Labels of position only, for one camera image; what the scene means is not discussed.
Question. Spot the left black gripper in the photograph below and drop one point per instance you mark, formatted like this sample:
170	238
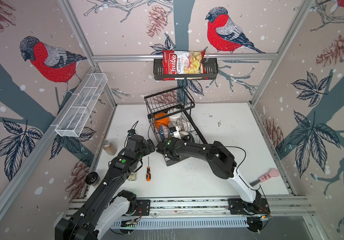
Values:
147	149

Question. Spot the blue patterned bowl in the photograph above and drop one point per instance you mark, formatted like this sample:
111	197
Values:
164	132

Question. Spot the orange plastic bowl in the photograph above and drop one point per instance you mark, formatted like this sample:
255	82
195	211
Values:
161	119

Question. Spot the cream ceramic bowl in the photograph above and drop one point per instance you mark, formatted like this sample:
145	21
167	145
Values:
181	135

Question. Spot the white ceramic bowl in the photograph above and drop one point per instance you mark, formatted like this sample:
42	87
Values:
174	118

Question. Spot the white patterned bowl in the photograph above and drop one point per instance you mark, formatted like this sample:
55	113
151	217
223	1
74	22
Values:
184	125

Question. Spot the light green ceramic bowl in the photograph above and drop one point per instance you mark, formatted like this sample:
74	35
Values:
190	138

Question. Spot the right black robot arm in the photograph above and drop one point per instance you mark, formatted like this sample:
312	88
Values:
220	159

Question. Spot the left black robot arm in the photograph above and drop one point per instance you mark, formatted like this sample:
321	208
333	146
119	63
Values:
105	206

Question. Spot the small clear bottle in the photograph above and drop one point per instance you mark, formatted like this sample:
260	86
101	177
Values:
132	177

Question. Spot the glass jar with lid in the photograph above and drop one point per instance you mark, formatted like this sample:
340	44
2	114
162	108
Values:
109	147

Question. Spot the red cassava chips bag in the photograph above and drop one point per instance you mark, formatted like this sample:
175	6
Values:
183	62

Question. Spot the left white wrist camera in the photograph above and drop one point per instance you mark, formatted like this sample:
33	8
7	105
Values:
131	132

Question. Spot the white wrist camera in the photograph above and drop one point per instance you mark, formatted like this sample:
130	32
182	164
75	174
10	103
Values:
131	132
174	131

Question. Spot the orange handled screwdriver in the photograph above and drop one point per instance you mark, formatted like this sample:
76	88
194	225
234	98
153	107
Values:
148	174

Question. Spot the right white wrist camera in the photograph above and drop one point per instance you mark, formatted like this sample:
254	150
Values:
174	131

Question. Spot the black wire dish rack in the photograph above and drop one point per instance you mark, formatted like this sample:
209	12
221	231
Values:
169	115

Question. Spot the white mesh wall shelf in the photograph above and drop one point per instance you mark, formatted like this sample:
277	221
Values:
78	113

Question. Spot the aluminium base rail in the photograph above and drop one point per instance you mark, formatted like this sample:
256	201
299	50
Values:
212	212

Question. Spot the black wall basket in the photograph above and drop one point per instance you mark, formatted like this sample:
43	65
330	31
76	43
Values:
207	69

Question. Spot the pink handled brush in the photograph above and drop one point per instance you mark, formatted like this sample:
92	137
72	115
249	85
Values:
272	173

